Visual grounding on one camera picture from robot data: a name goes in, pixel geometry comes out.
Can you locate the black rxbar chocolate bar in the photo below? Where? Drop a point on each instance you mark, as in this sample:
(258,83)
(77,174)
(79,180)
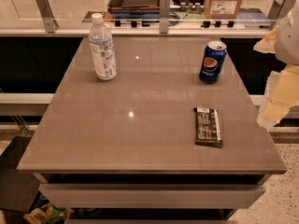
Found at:
(208,129)

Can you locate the clear plastic water bottle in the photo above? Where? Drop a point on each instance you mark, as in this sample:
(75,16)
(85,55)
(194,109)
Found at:
(102,48)

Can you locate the cardboard box with label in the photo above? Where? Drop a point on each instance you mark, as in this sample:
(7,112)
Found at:
(221,9)

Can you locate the right metal glass bracket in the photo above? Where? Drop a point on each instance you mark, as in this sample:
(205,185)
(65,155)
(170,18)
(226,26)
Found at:
(278,10)

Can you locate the metal glass bracket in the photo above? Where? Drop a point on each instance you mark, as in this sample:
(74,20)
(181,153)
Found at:
(278,10)
(164,16)
(50,24)

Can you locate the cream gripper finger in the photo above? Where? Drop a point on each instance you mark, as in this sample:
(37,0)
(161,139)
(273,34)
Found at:
(267,44)
(280,95)

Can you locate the middle metal glass bracket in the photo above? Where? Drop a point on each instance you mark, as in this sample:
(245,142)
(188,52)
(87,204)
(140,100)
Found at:
(164,16)

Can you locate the blue pepsi can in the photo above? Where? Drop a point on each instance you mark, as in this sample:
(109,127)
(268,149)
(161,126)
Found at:
(213,60)

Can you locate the white table drawer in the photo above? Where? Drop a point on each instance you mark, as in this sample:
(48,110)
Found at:
(152,196)

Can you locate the dark grey floor bin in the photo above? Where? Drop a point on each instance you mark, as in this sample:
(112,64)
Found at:
(18,190)

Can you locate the green yellow snack bag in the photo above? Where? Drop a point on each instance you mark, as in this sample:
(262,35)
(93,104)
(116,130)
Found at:
(47,214)

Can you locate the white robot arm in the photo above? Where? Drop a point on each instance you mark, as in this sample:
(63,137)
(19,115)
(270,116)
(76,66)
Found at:
(287,41)

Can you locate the left metal glass bracket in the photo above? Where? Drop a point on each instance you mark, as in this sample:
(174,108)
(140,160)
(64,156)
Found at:
(50,24)

